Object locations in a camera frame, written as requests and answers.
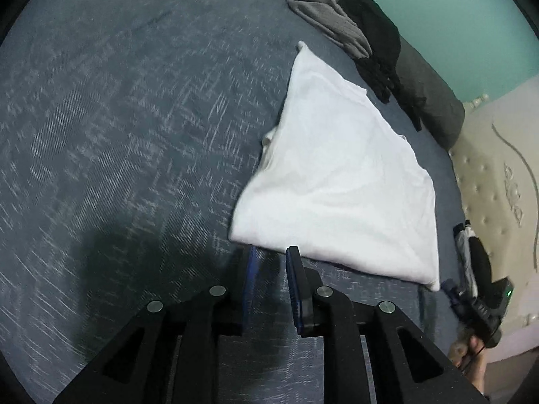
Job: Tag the white long-sleeve shirt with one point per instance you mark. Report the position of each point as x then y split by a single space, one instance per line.
337 176

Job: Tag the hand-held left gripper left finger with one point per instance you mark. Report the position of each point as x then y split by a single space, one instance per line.
252 269

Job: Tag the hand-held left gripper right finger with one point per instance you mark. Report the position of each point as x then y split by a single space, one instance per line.
291 286

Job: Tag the cream tufted headboard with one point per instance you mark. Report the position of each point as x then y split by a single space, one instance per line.
492 168

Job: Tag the person's right hand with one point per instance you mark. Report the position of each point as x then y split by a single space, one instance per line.
471 366

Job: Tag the dark grey duvet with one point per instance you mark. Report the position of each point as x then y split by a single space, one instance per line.
438 105

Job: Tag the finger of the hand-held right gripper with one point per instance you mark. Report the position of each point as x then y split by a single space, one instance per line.
459 296

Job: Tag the blue woven bed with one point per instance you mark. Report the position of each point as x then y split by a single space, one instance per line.
126 134

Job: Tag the black garment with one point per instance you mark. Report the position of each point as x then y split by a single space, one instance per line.
374 33

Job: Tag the grey ribbed garment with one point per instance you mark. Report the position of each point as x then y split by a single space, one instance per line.
328 17

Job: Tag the folded black and white clothes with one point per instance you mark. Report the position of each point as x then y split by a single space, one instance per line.
476 256

